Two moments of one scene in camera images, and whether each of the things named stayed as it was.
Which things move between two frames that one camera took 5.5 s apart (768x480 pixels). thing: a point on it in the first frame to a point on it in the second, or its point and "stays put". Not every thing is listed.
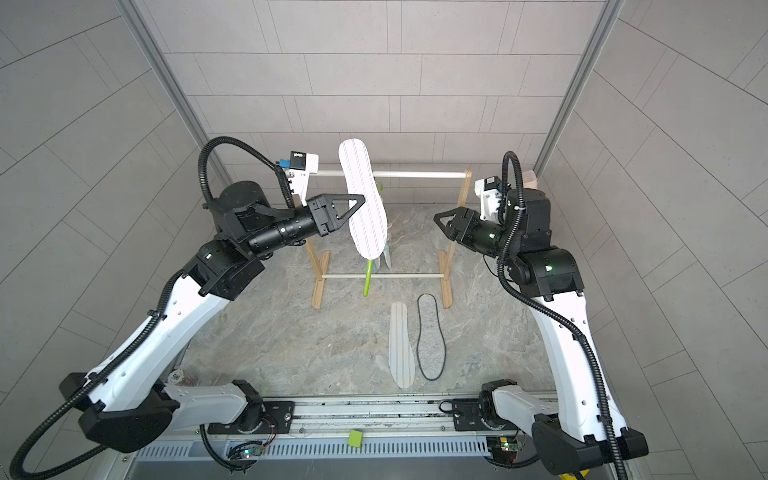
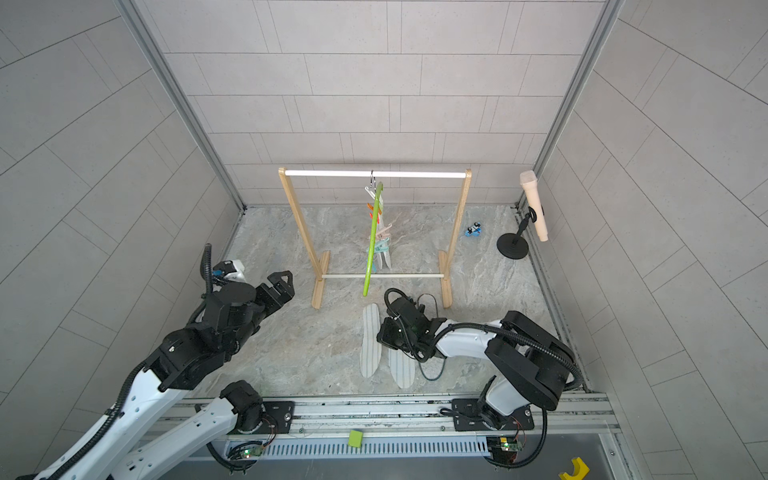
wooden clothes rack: [320, 267] stays put
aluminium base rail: [376, 418] stays put
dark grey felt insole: [432, 347] stays put
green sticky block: [355, 438] stays put
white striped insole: [367, 221] to [371, 343]
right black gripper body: [482, 236] to [394, 336]
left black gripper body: [298, 228] to [263, 304]
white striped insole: [401, 354] stays put
